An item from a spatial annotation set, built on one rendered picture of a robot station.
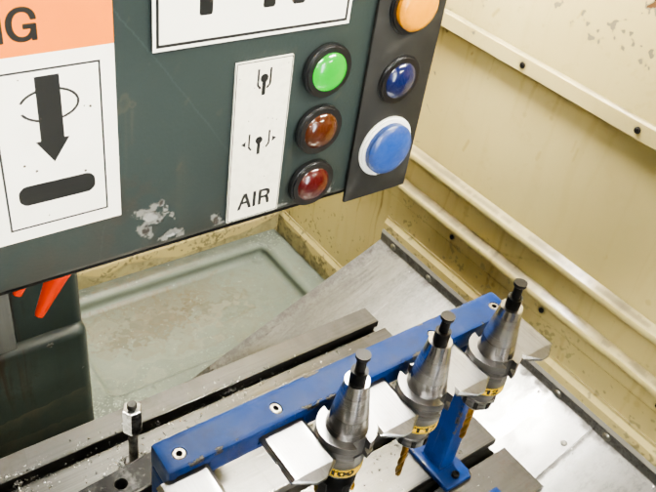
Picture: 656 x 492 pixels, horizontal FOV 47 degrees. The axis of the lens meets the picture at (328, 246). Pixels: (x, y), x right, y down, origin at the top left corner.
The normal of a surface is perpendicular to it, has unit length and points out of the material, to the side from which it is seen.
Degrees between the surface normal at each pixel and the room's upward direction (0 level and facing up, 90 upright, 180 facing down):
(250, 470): 0
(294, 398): 0
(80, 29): 90
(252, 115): 90
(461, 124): 90
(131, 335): 0
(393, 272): 24
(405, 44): 90
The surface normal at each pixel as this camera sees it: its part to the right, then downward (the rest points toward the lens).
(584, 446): -0.21, -0.60
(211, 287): 0.14, -0.78
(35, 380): 0.59, 0.56
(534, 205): -0.80, 0.28
